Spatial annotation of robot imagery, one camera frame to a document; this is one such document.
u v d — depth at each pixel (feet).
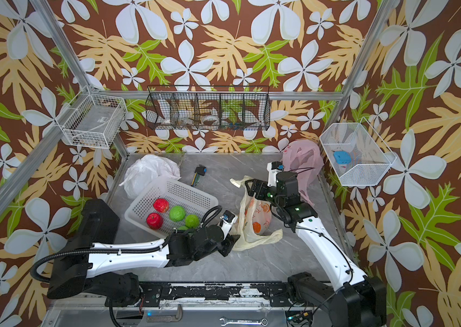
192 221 2.88
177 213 2.90
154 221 2.83
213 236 1.82
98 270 1.40
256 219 2.65
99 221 2.57
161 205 3.01
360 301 1.25
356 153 2.72
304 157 3.77
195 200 3.15
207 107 3.21
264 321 2.26
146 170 3.14
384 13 2.27
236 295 2.46
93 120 2.82
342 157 2.76
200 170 3.67
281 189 1.92
